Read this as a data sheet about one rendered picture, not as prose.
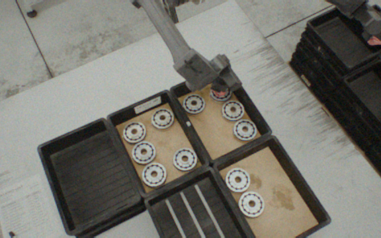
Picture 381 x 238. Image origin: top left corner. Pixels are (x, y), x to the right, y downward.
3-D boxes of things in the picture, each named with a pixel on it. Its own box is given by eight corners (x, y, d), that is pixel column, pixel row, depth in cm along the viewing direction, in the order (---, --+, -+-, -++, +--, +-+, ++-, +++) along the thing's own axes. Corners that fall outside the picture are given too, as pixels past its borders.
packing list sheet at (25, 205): (-12, 195, 155) (-13, 195, 155) (38, 170, 160) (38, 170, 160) (10, 264, 143) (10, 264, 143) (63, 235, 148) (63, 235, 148)
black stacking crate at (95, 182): (47, 155, 152) (36, 147, 141) (110, 127, 157) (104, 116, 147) (77, 240, 137) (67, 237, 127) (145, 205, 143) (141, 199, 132)
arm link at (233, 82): (222, 51, 134) (206, 66, 137) (238, 73, 130) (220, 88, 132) (232, 61, 145) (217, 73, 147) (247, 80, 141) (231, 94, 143)
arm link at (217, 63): (210, 56, 96) (182, 80, 99) (223, 72, 97) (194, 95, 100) (223, 49, 137) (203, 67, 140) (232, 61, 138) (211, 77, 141)
